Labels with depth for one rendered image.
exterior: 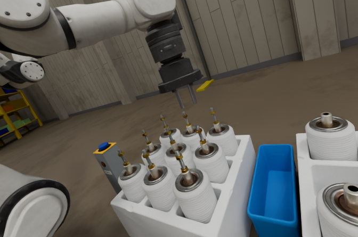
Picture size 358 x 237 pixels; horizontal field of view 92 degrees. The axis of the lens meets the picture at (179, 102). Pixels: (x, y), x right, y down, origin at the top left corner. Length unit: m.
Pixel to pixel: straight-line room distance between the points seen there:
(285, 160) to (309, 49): 1.68
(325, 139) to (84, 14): 0.58
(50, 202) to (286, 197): 0.67
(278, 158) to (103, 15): 0.71
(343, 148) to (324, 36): 1.82
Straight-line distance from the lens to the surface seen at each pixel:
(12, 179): 0.57
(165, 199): 0.55
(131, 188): 0.62
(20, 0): 0.34
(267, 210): 0.70
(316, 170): 0.58
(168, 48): 0.43
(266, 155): 0.78
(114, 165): 0.77
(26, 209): 0.55
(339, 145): 0.56
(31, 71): 0.86
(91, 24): 0.37
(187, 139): 0.67
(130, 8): 0.40
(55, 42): 0.36
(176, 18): 0.50
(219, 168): 0.54
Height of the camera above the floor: 0.55
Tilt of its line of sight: 15 degrees down
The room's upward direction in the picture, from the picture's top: 22 degrees counter-clockwise
